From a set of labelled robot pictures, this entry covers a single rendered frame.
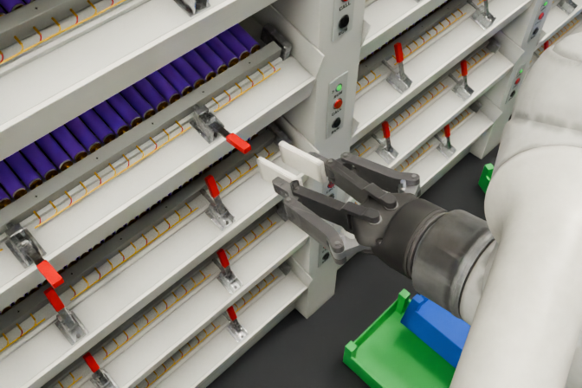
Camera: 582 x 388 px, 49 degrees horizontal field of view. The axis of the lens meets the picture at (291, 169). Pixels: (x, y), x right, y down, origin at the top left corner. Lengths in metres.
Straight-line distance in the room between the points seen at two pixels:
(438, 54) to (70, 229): 0.80
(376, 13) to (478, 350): 0.75
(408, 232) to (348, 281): 0.99
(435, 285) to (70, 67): 0.40
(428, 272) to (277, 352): 0.95
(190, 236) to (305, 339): 0.60
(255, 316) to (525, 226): 1.02
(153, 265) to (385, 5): 0.54
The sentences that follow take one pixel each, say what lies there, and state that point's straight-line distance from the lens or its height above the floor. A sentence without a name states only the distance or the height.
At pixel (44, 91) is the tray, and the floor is 0.96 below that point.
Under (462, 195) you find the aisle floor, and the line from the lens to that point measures 1.79.
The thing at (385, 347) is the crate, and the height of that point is 0.00.
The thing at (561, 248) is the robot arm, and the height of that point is 1.08.
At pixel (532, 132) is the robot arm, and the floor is 1.08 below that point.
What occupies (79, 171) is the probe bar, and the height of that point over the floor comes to 0.79.
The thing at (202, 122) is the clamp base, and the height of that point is 0.78.
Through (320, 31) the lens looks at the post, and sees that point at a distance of 0.88.
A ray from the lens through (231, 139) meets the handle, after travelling 0.81.
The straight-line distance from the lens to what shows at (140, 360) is 1.14.
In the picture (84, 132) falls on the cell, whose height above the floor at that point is 0.80.
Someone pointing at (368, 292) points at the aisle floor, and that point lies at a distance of 1.58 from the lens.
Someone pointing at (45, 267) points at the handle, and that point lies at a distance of 0.74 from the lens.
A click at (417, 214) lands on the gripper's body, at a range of 0.61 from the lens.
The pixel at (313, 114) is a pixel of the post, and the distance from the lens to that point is 0.99.
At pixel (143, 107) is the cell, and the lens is 0.84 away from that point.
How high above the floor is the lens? 1.38
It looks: 50 degrees down
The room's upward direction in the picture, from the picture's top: straight up
